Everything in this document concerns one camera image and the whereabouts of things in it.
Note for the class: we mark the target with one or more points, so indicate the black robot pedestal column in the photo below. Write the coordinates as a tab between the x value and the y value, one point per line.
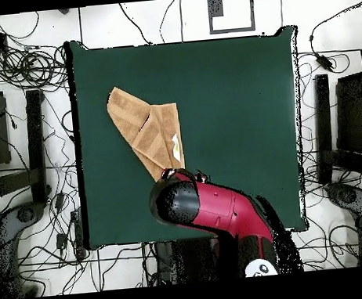
190	258

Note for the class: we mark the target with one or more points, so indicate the dark green table cloth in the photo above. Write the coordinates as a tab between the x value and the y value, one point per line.
241	87

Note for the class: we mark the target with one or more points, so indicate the grey square frame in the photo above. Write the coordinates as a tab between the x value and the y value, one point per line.
232	29

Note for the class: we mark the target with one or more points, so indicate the black power adapter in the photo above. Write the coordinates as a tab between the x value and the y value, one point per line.
324	62

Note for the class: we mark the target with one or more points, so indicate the black stand base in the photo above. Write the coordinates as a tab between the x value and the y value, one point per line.
35	137
322	112

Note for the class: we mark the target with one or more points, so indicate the tan terry towel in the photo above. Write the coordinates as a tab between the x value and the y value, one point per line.
148	133

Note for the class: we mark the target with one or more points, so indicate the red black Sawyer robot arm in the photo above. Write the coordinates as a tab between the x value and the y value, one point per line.
220	205

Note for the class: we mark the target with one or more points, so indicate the grey office chair base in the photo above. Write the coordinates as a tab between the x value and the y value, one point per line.
5	227
348	196

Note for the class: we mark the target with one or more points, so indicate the black power strip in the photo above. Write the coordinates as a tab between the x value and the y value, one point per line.
78	234

